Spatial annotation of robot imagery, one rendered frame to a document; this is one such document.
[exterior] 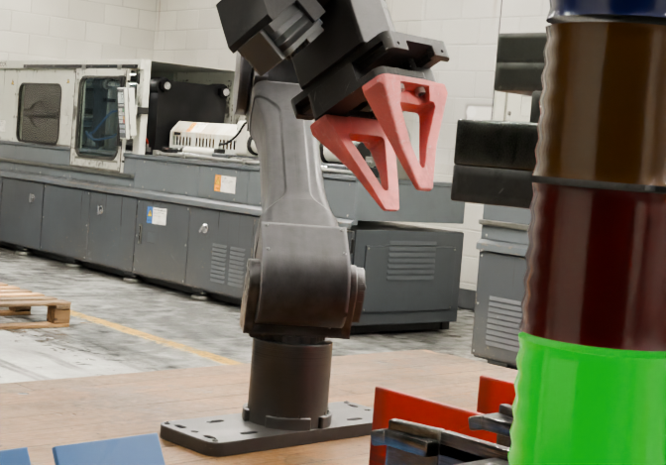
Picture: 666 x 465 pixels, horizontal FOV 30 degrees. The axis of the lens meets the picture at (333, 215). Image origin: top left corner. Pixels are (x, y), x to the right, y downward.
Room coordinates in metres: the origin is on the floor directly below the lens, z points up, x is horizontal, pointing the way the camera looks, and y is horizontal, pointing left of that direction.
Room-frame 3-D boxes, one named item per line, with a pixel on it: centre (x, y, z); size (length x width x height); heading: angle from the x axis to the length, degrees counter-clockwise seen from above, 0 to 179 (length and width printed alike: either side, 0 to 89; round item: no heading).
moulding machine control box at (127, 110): (9.36, 1.58, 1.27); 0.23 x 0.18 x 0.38; 130
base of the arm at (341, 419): (0.96, 0.02, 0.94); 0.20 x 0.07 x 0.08; 134
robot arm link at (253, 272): (0.95, 0.02, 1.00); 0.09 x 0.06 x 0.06; 99
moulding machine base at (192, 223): (9.82, 1.29, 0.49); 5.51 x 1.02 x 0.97; 40
